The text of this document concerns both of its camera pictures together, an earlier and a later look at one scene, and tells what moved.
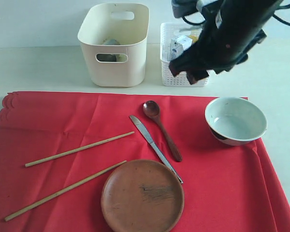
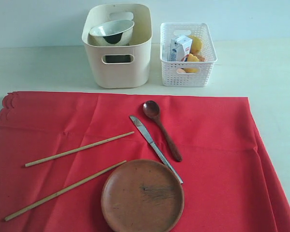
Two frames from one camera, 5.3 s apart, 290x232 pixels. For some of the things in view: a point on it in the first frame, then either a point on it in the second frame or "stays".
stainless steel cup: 107,57 → 118,59
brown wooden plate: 142,195 stays
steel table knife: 150,138 stays
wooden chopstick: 27,165 stays
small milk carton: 179,45 stays
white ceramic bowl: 236,121 → 113,33
